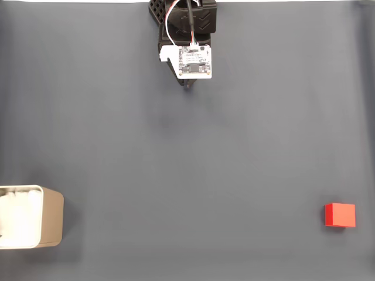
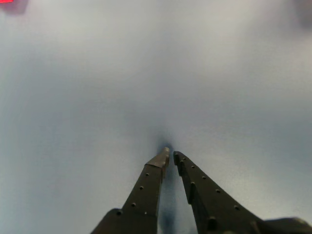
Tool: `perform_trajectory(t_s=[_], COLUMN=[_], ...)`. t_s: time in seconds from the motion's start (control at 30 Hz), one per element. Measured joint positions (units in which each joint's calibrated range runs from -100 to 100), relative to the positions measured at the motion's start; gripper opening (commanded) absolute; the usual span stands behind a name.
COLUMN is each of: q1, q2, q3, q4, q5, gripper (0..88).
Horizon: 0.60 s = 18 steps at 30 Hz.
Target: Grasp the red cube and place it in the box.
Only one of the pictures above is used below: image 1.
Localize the beige box with white rim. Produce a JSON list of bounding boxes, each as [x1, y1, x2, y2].
[[0, 184, 65, 250]]

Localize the grey table mat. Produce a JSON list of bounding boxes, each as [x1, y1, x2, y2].
[[0, 2, 375, 281]]

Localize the red cube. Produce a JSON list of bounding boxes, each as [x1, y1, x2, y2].
[[324, 203, 357, 229]]

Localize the red white servo wire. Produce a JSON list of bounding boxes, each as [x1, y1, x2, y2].
[[163, 0, 180, 47]]

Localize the white camera board mount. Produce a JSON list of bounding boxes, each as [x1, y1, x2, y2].
[[159, 43, 213, 80]]

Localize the white padding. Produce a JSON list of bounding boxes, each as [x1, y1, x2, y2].
[[0, 189, 42, 246]]

